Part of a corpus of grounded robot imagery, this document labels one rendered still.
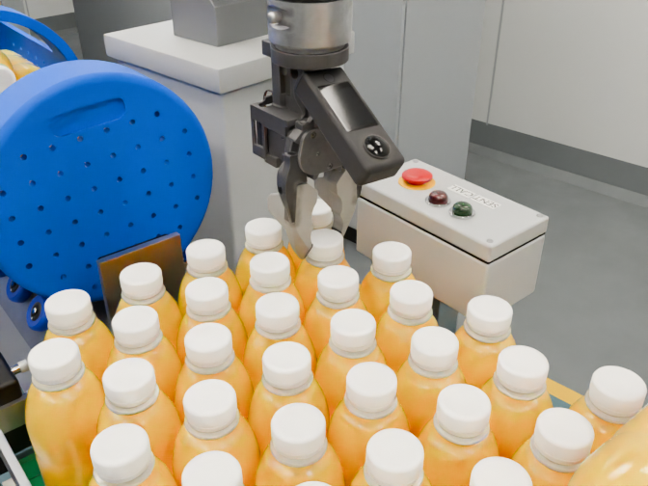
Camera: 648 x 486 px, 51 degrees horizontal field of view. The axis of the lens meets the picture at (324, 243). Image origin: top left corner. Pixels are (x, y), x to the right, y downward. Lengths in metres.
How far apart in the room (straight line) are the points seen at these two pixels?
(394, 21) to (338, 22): 1.73
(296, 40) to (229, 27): 0.60
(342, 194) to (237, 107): 0.47
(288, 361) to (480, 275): 0.26
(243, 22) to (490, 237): 0.66
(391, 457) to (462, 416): 0.06
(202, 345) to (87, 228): 0.31
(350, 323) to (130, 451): 0.21
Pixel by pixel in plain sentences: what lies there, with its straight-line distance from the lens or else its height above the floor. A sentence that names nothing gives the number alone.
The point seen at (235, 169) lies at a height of 0.97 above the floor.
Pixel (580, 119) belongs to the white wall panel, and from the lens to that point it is 3.50.
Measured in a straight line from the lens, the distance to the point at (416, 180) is 0.79.
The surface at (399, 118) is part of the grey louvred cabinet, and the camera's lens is 2.42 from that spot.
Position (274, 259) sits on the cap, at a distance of 0.66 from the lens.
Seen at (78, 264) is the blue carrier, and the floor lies 1.02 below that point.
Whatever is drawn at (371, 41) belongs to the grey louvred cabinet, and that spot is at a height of 0.85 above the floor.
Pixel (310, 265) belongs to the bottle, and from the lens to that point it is 0.70.
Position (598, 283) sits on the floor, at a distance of 2.76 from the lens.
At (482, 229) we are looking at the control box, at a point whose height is 1.10.
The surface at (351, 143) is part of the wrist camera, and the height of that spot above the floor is 1.23.
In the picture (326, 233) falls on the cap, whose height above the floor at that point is 1.10.
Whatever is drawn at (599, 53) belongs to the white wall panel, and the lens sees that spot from 3.40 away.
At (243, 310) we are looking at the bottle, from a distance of 0.67.
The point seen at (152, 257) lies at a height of 1.03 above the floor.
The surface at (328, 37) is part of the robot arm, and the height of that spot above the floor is 1.30.
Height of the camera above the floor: 1.45
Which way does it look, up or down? 31 degrees down
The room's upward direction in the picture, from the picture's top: straight up
